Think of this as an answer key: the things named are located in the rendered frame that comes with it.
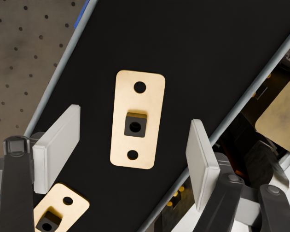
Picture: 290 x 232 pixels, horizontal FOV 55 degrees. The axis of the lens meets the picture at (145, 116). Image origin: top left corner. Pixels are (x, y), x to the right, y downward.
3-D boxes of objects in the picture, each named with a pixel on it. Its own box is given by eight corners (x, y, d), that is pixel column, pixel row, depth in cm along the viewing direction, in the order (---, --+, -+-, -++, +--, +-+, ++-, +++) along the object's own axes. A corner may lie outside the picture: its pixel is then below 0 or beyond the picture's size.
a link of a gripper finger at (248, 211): (224, 200, 13) (287, 208, 13) (206, 150, 18) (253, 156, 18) (217, 226, 14) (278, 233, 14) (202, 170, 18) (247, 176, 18)
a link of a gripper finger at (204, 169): (206, 167, 14) (221, 168, 14) (191, 118, 21) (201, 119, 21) (196, 213, 16) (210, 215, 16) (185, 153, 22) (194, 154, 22)
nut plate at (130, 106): (153, 167, 25) (152, 175, 23) (110, 162, 25) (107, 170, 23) (165, 74, 22) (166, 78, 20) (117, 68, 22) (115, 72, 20)
